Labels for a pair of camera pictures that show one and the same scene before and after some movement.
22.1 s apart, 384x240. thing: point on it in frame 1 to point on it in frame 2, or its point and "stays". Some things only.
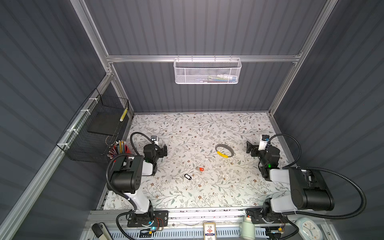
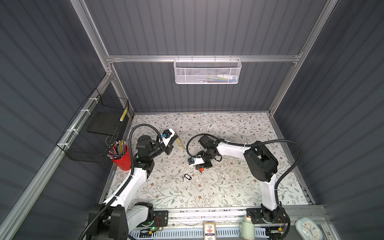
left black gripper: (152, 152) to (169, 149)
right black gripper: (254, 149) to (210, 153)
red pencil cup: (119, 148) stays
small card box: (209, 231) stays
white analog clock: (308, 229) stays
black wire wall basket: (87, 137) stays
